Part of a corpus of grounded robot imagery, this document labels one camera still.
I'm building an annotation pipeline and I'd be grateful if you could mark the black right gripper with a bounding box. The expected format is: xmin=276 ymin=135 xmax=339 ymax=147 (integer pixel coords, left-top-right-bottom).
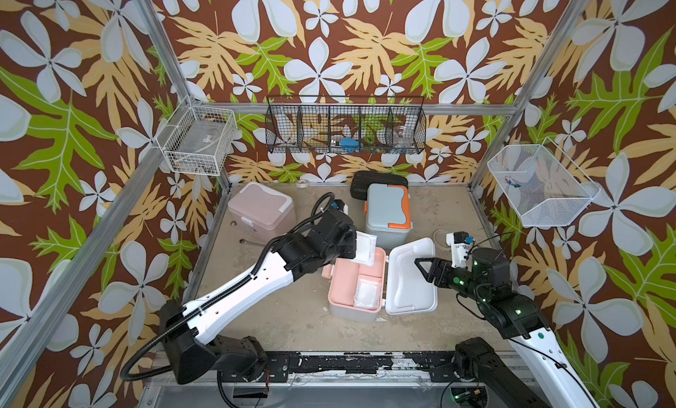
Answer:
xmin=414 ymin=255 xmax=490 ymax=307

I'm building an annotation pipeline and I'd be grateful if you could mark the white gauze packet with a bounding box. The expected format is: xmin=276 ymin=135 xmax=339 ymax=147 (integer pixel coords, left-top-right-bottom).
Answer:
xmin=354 ymin=279 xmax=382 ymax=310
xmin=351 ymin=231 xmax=377 ymax=266

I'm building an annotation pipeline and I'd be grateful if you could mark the white and salmon first aid box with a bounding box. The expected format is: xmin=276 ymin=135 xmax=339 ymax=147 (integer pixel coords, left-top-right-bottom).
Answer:
xmin=322 ymin=238 xmax=438 ymax=323

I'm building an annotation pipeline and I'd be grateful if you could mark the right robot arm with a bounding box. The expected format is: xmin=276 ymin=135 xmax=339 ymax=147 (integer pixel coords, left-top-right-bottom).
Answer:
xmin=415 ymin=248 xmax=597 ymax=407

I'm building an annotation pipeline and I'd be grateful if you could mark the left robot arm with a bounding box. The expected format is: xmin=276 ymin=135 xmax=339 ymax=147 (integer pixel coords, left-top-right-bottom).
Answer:
xmin=120 ymin=192 xmax=357 ymax=384

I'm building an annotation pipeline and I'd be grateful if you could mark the clear round lid on table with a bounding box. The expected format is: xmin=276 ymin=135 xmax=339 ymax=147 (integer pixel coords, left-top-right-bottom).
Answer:
xmin=432 ymin=229 xmax=453 ymax=248

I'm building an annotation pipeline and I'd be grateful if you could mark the black hard case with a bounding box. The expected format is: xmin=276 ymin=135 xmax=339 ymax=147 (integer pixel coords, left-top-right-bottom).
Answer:
xmin=350 ymin=170 xmax=408 ymax=201

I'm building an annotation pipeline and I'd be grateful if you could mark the pink medicine chest box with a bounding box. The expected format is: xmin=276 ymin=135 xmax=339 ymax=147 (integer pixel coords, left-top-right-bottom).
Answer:
xmin=227 ymin=183 xmax=298 ymax=242

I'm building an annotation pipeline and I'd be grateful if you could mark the silver ratchet wrench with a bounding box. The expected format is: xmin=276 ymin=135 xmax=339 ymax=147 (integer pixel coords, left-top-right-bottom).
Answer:
xmin=239 ymin=239 xmax=265 ymax=247

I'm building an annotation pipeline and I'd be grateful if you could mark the blue item in black basket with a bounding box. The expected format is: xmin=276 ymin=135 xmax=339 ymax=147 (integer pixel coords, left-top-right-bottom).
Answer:
xmin=339 ymin=138 xmax=360 ymax=154

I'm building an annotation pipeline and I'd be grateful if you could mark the white mesh basket right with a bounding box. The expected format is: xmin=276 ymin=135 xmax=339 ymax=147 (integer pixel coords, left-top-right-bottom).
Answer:
xmin=488 ymin=138 xmax=601 ymax=228

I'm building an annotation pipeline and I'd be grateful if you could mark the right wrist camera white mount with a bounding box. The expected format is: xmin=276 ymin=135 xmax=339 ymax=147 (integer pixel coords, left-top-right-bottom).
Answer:
xmin=446 ymin=232 xmax=474 ymax=269

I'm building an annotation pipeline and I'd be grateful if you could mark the grey box orange handle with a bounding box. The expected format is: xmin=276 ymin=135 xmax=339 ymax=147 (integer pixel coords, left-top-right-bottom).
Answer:
xmin=364 ymin=184 xmax=413 ymax=251

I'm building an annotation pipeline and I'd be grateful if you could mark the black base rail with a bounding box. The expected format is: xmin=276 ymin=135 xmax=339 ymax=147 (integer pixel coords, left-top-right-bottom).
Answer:
xmin=267 ymin=351 xmax=473 ymax=383

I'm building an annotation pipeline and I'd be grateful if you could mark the black wire basket rear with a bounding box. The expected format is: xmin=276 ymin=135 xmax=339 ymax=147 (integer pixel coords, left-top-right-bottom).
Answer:
xmin=262 ymin=94 xmax=427 ymax=154

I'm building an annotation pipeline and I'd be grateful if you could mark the white wire basket left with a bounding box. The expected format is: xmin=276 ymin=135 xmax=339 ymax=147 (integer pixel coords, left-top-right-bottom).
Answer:
xmin=157 ymin=104 xmax=239 ymax=177

